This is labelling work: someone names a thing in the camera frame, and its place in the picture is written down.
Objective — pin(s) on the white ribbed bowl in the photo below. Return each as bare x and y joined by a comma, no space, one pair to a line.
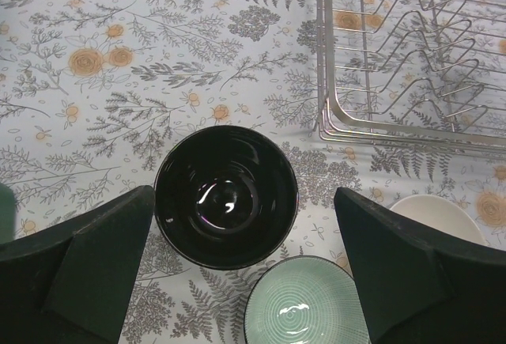
440,214

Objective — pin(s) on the pale green patterned bowl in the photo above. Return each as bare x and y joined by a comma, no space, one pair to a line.
305,299

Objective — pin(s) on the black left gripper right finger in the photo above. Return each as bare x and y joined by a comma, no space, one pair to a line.
417,284

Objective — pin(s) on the green compartment tray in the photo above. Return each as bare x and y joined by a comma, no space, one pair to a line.
7,214

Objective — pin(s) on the metal wire dish rack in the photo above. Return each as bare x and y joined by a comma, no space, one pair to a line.
428,74

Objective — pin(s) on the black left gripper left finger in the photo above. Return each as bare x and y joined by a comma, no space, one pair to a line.
72,282

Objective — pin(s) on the beige bowl front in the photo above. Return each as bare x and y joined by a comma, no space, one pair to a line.
226,197

